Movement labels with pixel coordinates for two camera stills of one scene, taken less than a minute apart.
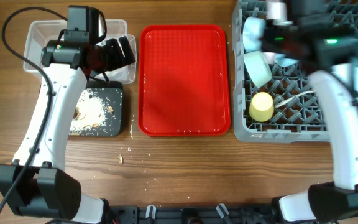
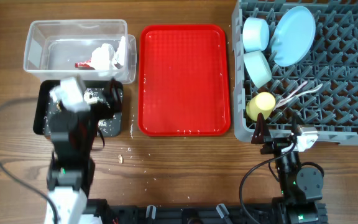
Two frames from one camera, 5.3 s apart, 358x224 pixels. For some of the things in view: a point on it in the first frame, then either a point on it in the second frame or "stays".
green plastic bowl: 258,67 stays
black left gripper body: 110,56 to 87,119
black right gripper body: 268,32 to 273,145
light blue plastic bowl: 253,33 stays
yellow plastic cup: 261,107 stays
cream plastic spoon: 288,99 stays
